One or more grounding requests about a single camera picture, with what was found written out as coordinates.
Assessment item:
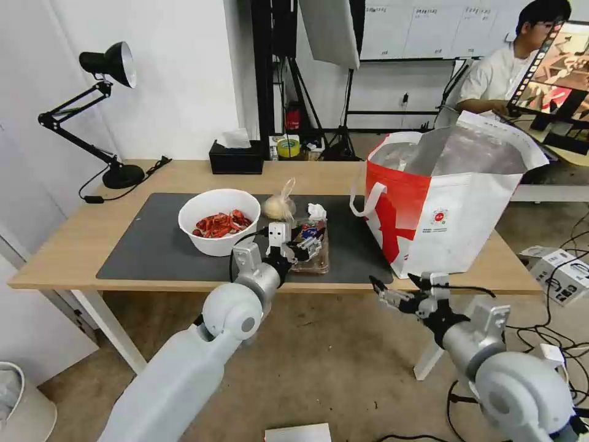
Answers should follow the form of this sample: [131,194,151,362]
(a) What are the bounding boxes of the white waste bin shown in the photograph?
[0,361,59,442]

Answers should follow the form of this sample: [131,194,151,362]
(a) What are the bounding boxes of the person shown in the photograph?
[455,0,572,115]

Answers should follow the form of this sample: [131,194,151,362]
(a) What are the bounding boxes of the black tissue box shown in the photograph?
[209,128,264,176]

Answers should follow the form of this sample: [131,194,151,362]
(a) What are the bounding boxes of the white flat box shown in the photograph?
[264,422,333,442]

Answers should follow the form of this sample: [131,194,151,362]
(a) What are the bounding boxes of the red crayfish shells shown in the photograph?
[192,209,255,239]

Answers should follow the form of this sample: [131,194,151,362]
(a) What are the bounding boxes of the computer monitor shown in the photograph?
[506,18,589,149]

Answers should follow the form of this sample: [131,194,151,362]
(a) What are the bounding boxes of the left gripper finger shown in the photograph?
[290,250,326,267]
[285,230,324,253]

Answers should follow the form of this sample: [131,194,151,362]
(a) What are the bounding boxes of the white round bowl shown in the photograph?
[178,188,262,258]

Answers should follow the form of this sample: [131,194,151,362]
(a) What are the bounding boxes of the black metal stand frame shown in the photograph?
[250,0,301,139]

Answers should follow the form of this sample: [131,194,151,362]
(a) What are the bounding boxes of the bun in plastic bag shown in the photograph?
[261,177,298,222]

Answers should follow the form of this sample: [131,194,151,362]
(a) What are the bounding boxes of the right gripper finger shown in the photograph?
[407,272,433,297]
[369,274,417,315]

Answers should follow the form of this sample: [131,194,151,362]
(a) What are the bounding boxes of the whiteboard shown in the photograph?
[358,0,520,61]

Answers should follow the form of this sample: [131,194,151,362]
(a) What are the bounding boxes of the wooden table with white legs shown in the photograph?
[7,159,544,381]

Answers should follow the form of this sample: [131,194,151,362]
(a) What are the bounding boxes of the green yellow tape roll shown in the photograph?
[277,138,301,161]

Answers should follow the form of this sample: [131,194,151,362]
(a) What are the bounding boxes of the black desk lamp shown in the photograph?
[37,41,146,190]

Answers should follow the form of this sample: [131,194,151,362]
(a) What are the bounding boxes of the dark grey table mat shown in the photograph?
[95,192,395,284]

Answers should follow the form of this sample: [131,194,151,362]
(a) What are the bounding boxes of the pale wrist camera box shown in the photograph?
[428,272,452,297]
[266,222,290,250]

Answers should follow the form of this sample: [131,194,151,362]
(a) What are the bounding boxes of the printed cardboard box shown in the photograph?
[518,246,589,308]

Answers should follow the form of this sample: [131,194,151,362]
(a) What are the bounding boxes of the black tripod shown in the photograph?
[317,60,365,162]

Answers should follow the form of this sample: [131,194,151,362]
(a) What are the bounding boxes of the clear plastic trash container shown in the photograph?
[290,218,332,275]

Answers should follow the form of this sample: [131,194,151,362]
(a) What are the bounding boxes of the red white takeout bag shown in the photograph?
[349,110,551,281]

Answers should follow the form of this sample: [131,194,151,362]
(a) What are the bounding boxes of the white softbox light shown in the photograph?
[298,0,361,71]

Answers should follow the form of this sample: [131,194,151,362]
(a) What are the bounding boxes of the black lamp cable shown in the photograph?
[79,155,174,204]

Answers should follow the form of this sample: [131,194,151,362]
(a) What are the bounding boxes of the black floor cables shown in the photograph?
[505,216,589,369]

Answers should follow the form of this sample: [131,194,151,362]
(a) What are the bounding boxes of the white power adapter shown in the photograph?
[539,342,566,370]

